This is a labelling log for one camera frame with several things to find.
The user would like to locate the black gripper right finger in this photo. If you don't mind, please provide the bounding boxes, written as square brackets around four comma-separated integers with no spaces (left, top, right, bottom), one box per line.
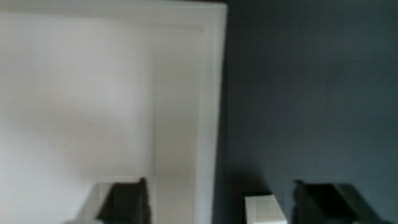
[244,179,388,224]

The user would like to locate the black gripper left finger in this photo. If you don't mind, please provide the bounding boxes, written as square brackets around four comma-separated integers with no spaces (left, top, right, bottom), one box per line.
[75,176,154,224]

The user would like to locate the white drawer cabinet box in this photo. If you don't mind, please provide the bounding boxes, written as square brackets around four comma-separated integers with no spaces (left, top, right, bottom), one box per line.
[0,0,228,224]

